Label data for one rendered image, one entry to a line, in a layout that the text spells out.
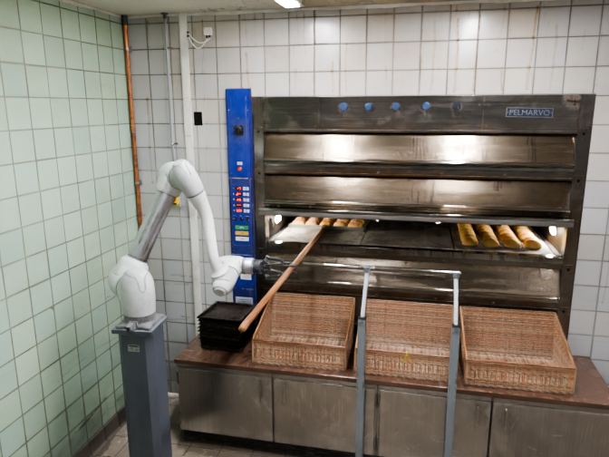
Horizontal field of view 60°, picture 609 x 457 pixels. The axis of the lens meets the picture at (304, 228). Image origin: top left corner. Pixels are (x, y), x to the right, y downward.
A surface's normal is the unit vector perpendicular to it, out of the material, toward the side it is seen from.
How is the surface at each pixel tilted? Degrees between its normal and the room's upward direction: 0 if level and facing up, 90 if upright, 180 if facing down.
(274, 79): 90
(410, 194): 70
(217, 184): 90
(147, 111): 90
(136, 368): 90
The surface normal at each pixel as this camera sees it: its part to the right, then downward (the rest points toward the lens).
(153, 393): 0.60, 0.18
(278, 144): -0.20, -0.12
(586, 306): -0.22, 0.22
